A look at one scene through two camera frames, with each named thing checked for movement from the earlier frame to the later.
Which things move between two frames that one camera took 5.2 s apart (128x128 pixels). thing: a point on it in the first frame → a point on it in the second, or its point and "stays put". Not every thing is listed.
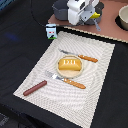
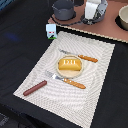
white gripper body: (80, 11) → (94, 11)
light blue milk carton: (51, 31) stays put
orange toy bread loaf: (70, 64) stays put
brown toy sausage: (35, 88) stays put
